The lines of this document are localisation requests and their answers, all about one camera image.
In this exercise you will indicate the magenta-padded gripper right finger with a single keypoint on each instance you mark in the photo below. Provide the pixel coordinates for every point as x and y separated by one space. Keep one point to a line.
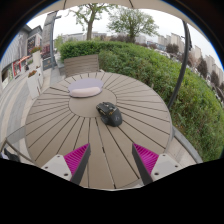
165 166

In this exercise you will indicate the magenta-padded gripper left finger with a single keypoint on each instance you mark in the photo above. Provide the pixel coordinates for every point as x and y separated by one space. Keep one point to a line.
58 165

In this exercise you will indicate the black computer mouse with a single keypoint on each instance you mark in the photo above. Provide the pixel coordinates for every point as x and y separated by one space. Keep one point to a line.
110 115

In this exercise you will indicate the lilac mouse pad with wrist rest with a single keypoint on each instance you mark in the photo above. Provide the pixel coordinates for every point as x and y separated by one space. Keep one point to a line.
85 87

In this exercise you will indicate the white planter with flowers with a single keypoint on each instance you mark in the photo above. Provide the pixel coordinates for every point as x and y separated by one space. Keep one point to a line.
34 83
36 57

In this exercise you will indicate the green hedge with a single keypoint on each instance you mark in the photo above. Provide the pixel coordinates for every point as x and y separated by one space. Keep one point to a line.
150 70

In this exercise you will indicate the slatted wooden chair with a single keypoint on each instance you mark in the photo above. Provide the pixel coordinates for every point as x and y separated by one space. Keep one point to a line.
81 65

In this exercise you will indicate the curved black umbrella pole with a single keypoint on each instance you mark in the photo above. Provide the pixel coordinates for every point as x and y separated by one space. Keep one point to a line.
183 60

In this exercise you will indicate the distant apartment buildings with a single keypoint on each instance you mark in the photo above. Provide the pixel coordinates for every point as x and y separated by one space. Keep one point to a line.
173 40

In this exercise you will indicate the tall grey sign pillar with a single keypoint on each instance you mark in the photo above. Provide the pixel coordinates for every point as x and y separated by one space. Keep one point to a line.
47 36

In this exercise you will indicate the round leafy tree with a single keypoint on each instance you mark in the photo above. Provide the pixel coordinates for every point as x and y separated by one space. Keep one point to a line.
132 21

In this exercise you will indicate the beige umbrella canopy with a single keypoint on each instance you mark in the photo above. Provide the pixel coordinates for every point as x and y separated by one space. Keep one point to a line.
110 3

